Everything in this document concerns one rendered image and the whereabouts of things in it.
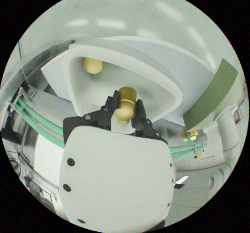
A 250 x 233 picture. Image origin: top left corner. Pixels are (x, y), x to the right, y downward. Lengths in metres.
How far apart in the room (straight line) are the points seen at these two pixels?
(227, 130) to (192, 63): 0.29
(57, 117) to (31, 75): 0.53
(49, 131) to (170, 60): 0.48
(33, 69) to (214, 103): 1.02
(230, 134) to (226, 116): 0.07
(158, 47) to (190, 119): 0.28
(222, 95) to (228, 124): 0.15
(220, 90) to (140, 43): 0.25
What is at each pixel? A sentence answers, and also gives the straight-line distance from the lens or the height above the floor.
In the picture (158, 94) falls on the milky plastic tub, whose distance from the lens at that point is 0.15.
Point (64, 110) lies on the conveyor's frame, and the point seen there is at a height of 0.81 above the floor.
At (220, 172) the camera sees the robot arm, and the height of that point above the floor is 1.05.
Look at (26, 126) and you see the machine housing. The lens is 0.87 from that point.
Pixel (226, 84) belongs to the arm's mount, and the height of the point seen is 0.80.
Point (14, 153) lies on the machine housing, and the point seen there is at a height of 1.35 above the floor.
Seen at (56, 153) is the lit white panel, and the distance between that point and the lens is 0.56.
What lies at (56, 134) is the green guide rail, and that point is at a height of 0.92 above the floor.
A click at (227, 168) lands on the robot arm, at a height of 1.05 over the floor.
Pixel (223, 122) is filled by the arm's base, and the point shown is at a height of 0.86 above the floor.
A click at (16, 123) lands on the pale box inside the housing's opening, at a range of 0.97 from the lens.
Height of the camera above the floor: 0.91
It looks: 34 degrees down
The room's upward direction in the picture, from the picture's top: 171 degrees counter-clockwise
